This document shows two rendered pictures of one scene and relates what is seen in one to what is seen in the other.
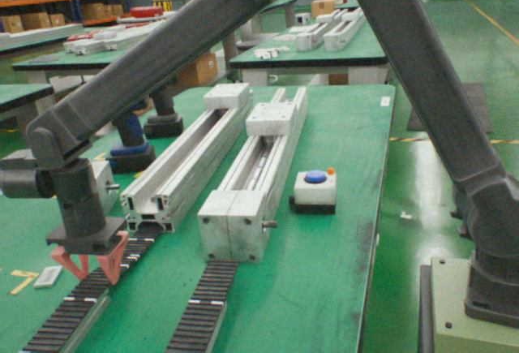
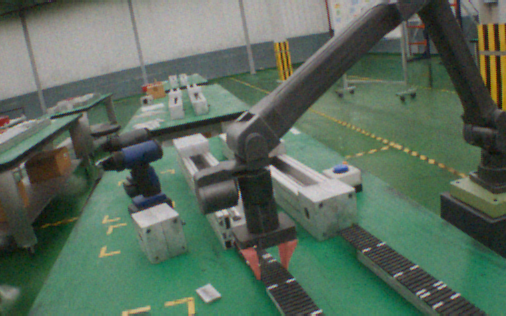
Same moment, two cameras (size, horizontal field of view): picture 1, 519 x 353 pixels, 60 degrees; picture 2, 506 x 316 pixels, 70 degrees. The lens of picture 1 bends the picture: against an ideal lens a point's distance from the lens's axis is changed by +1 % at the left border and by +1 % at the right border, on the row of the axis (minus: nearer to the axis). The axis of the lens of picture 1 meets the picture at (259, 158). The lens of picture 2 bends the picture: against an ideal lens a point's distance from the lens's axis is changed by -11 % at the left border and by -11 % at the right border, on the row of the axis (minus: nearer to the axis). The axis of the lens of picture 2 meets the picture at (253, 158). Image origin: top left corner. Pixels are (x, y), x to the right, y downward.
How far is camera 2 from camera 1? 56 cm
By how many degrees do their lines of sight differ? 27
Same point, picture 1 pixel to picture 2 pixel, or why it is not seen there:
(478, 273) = (491, 171)
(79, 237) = (271, 231)
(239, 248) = (344, 220)
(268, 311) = (400, 242)
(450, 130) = (477, 89)
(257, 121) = not seen: hidden behind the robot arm
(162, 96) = not seen: hidden behind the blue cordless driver
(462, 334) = (503, 200)
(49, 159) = (260, 160)
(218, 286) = (367, 238)
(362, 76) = not seen: hidden behind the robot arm
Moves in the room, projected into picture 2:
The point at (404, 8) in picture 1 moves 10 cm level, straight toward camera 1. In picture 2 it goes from (455, 26) to (491, 24)
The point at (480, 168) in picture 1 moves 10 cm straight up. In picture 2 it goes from (491, 107) to (489, 61)
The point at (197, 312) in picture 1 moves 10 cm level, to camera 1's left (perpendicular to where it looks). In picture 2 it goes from (378, 252) to (337, 276)
